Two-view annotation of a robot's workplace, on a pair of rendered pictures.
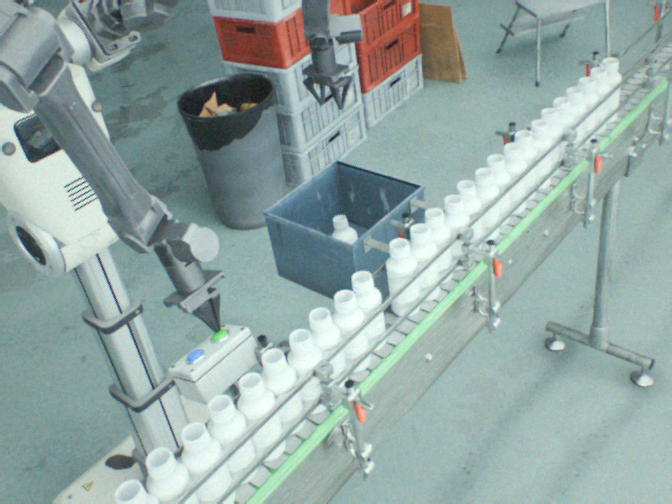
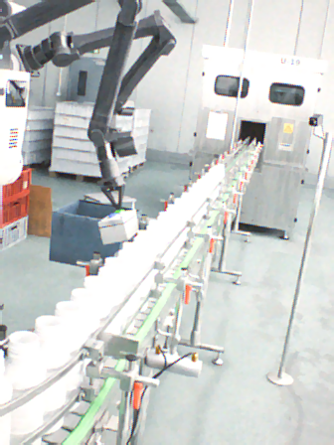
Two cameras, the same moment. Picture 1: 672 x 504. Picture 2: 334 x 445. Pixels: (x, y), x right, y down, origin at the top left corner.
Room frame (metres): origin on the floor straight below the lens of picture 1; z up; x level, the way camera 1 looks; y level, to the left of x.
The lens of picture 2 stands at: (-0.35, 1.05, 1.48)
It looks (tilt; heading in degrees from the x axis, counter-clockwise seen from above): 13 degrees down; 324
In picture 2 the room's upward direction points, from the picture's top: 8 degrees clockwise
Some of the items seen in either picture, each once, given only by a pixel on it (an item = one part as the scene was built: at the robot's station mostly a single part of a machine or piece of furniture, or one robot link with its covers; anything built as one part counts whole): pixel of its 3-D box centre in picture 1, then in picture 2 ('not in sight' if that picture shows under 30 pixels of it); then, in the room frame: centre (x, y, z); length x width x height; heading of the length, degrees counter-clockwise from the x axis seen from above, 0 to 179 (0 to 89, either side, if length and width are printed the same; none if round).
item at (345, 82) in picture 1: (334, 90); not in sight; (1.68, -0.06, 1.26); 0.07 x 0.07 x 0.09; 45
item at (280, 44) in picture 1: (285, 18); not in sight; (3.70, 0.06, 0.78); 0.61 x 0.41 x 0.22; 141
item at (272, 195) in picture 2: not in sight; (253, 141); (4.75, -3.81, 1.05); 1.60 x 1.40 x 2.10; 134
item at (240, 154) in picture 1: (241, 156); not in sight; (3.24, 0.38, 0.32); 0.45 x 0.45 x 0.64
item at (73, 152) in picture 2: not in sight; (93, 141); (7.56, -2.95, 0.59); 1.24 x 1.03 x 1.17; 137
